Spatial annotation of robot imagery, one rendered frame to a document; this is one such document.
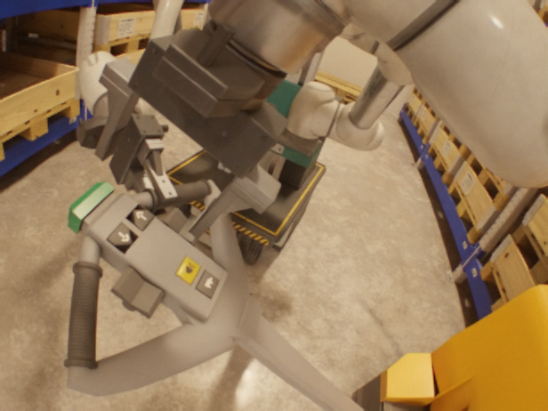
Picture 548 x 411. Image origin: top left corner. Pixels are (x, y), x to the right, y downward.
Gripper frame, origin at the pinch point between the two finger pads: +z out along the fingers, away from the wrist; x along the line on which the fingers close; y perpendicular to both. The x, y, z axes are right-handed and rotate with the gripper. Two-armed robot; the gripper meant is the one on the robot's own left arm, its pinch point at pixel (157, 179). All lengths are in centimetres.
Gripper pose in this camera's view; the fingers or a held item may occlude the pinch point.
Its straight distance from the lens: 33.4
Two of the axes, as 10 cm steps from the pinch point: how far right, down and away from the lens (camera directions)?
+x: -7.6, -6.2, -2.2
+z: -6.2, 5.7, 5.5
